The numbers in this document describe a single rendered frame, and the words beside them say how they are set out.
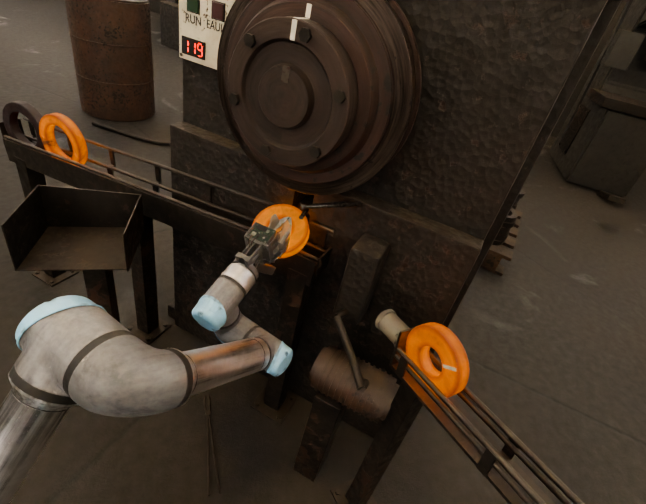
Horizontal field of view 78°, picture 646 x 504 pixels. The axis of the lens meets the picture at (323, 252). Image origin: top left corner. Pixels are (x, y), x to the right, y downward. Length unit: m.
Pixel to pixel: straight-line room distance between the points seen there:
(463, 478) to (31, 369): 1.38
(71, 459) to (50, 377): 0.87
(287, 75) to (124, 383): 0.60
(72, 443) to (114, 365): 0.96
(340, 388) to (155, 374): 0.55
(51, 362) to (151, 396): 0.15
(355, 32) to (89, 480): 1.38
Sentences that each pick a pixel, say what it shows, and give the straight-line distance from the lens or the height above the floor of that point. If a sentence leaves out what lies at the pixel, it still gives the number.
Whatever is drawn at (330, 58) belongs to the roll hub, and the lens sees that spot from 0.80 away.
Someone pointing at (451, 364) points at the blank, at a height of 0.75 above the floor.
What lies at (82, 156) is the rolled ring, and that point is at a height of 0.67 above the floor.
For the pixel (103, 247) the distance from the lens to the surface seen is 1.26.
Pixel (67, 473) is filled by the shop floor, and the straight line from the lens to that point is 1.54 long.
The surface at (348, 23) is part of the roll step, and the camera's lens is 0.85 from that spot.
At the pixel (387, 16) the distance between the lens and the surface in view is 0.85.
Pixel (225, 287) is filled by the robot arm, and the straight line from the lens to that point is 0.92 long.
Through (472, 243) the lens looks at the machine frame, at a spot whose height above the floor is 0.87.
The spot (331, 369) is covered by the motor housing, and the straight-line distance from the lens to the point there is 1.06.
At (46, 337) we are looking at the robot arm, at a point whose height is 0.84.
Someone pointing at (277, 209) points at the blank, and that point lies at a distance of 1.12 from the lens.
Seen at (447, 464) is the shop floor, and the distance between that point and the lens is 1.68.
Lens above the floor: 1.33
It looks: 35 degrees down
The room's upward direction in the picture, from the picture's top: 13 degrees clockwise
